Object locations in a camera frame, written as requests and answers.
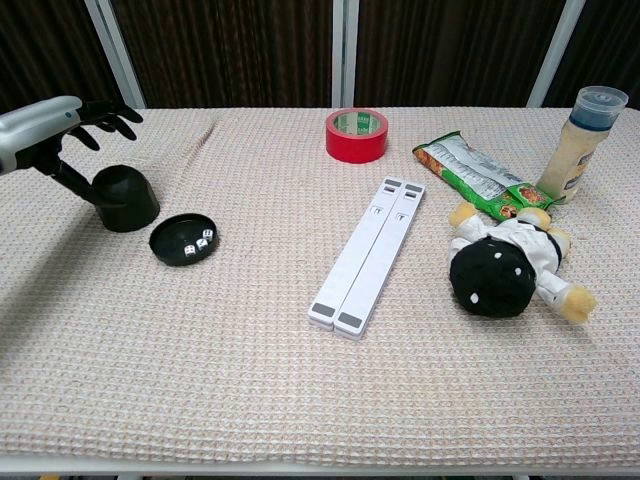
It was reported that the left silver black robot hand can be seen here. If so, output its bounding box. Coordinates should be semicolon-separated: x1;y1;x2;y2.
0;95;145;206

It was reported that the black dice cup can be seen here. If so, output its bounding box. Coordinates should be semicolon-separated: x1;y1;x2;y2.
92;164;161;234

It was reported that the black round cap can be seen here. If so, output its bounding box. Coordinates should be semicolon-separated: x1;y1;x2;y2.
149;212;221;267

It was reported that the beige waffle tablecloth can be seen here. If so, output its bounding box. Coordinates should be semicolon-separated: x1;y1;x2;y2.
0;105;640;464

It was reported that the red tape roll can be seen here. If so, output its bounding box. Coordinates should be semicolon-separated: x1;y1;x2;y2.
325;108;390;165

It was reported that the white folding stand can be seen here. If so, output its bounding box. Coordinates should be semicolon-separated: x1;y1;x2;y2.
307;176;429;343

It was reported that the green snack packet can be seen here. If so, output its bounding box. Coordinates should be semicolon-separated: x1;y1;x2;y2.
412;130;569;224

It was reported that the plush doll with black head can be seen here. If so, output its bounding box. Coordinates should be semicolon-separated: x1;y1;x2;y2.
447;201;599;326

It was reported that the seasoning bottle with blue cap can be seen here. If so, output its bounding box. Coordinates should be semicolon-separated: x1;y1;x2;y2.
535;85;630;204

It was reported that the silver partition post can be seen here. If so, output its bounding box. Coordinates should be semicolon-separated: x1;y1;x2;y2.
83;0;147;109
331;0;361;109
526;0;587;109

